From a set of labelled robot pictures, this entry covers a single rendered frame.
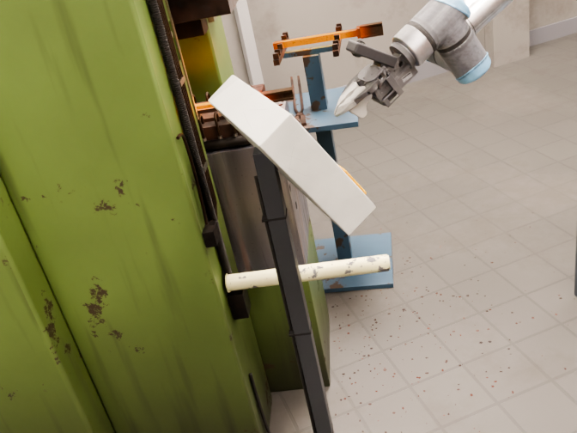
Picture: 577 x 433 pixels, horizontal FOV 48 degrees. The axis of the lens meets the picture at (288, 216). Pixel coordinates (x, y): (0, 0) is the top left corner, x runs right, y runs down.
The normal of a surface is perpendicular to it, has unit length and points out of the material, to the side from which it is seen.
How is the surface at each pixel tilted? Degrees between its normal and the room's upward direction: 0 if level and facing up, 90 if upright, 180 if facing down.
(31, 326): 90
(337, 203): 90
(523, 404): 0
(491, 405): 0
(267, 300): 90
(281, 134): 90
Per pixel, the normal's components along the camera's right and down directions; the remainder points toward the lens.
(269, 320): -0.04, 0.49
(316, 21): 0.33, 0.41
